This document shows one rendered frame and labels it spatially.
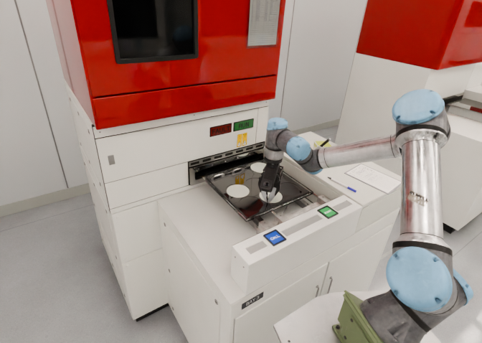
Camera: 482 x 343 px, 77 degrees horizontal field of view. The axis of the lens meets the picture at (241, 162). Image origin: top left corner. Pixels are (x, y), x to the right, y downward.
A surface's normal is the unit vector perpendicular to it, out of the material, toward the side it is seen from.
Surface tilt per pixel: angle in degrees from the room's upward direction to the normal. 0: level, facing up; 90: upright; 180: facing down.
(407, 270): 54
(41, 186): 90
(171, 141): 90
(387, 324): 34
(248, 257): 0
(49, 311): 0
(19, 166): 90
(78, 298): 0
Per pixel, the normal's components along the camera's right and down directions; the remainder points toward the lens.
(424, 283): -0.63, -0.31
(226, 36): 0.56, 0.44
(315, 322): 0.05, -0.87
